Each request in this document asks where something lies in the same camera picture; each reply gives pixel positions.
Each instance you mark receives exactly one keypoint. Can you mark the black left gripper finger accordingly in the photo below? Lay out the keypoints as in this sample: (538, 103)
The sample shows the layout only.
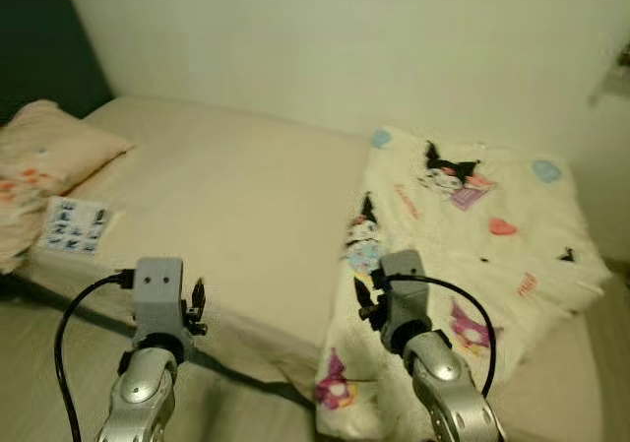
(199, 294)

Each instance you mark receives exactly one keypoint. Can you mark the cream cartoon print blanket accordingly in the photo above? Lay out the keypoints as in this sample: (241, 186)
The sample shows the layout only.
(463, 245)

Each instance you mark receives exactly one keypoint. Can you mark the pink dotted pillow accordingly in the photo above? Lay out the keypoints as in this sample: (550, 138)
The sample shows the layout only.
(49, 152)

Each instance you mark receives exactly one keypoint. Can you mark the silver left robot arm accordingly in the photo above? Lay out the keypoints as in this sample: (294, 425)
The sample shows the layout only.
(138, 398)

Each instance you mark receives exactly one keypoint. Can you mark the beige sheeted mattress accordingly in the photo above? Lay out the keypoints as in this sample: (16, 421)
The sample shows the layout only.
(246, 186)

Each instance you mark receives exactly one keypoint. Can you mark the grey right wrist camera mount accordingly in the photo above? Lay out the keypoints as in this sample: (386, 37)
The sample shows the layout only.
(404, 289)

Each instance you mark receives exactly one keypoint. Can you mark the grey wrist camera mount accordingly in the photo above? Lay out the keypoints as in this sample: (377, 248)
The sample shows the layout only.
(157, 294)
(404, 289)

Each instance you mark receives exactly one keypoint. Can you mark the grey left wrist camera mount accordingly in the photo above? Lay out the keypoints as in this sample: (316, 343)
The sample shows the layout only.
(157, 294)

